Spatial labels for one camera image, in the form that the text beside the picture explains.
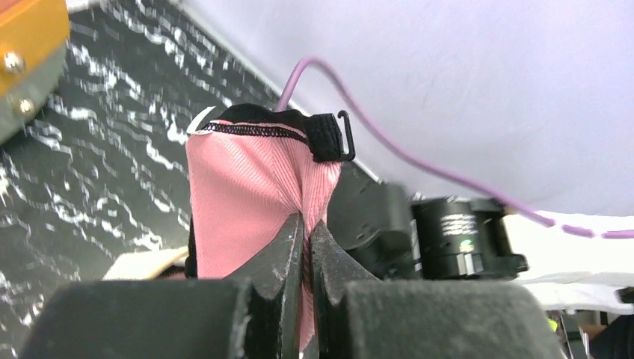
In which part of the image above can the round white drawer cabinet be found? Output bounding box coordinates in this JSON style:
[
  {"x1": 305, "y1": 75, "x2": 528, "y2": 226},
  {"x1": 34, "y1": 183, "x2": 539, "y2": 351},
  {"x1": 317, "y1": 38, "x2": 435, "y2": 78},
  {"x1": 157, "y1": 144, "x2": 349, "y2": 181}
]
[{"x1": 1, "y1": 0, "x2": 70, "y2": 143}]

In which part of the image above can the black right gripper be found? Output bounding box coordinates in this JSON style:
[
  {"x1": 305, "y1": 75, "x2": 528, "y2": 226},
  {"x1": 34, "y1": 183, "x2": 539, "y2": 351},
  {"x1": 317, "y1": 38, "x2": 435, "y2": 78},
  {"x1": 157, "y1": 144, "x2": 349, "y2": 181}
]
[{"x1": 327, "y1": 162, "x2": 419, "y2": 280}]

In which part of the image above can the white mesh laundry bag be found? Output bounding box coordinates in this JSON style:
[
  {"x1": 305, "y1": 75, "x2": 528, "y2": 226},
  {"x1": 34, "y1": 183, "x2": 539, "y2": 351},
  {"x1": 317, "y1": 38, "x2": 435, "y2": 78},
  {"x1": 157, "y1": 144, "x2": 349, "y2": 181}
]
[{"x1": 102, "y1": 246, "x2": 189, "y2": 280}]

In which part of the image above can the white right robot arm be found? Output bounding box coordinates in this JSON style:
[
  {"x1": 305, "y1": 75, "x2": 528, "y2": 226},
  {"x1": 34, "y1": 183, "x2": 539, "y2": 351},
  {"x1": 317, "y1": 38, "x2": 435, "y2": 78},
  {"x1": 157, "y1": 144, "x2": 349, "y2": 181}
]
[{"x1": 327, "y1": 163, "x2": 633, "y2": 314}]

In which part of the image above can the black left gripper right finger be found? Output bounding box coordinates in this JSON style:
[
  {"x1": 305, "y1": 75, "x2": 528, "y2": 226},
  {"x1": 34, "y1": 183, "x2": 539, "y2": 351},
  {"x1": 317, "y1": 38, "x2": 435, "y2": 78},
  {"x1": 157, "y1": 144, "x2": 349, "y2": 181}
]
[{"x1": 310, "y1": 223, "x2": 563, "y2": 359}]

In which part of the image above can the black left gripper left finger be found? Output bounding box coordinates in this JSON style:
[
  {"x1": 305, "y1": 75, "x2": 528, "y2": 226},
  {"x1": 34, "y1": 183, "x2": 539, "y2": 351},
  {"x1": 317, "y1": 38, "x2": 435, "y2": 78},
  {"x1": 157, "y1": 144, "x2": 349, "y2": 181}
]
[{"x1": 20, "y1": 214, "x2": 304, "y2": 359}]

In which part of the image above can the pink black sports bra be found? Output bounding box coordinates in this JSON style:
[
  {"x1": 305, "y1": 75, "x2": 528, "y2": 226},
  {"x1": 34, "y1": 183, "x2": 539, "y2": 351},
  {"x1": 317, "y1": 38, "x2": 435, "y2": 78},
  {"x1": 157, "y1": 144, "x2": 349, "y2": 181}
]
[{"x1": 185, "y1": 104, "x2": 353, "y2": 355}]

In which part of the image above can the markers and clutter pile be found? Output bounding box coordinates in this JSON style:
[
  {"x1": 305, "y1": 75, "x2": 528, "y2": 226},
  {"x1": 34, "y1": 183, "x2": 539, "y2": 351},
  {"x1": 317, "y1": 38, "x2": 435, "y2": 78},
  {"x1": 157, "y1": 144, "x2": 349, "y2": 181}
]
[{"x1": 547, "y1": 310, "x2": 633, "y2": 359}]

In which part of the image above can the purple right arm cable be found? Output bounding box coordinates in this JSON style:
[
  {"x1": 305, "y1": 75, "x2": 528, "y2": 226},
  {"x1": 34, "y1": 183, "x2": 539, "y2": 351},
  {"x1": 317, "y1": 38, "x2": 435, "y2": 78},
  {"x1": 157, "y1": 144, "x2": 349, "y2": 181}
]
[{"x1": 274, "y1": 55, "x2": 634, "y2": 241}]

